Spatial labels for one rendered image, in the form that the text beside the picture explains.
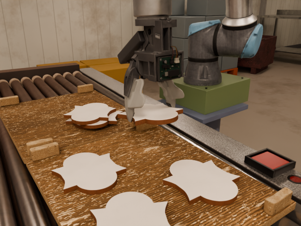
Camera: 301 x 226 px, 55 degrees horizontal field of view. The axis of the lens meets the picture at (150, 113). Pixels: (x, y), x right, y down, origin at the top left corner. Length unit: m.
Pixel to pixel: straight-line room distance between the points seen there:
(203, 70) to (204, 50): 0.07
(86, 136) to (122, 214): 0.32
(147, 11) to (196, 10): 4.28
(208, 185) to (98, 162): 0.22
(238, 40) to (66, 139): 0.64
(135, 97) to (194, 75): 0.56
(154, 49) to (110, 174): 0.25
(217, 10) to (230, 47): 3.81
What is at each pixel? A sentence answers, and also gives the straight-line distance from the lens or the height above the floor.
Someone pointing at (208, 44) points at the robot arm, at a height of 1.12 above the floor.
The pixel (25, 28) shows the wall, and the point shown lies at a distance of 4.38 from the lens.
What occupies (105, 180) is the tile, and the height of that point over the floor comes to 0.95.
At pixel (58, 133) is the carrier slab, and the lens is 0.79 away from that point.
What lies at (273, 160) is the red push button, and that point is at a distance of 0.70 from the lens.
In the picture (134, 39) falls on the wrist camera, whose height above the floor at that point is 1.18.
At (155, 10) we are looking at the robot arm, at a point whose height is 1.24.
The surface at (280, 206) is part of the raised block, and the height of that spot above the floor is 0.95.
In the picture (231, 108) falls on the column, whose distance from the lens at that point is 1.16.
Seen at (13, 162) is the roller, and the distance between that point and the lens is 0.73.
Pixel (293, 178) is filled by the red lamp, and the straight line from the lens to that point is 0.68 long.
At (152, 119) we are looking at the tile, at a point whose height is 1.03.
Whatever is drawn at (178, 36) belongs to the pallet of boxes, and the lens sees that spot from 4.45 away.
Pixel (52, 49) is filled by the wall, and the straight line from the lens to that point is 4.51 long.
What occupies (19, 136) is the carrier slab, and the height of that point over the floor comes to 0.94.
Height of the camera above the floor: 1.25
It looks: 21 degrees down
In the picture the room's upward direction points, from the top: straight up
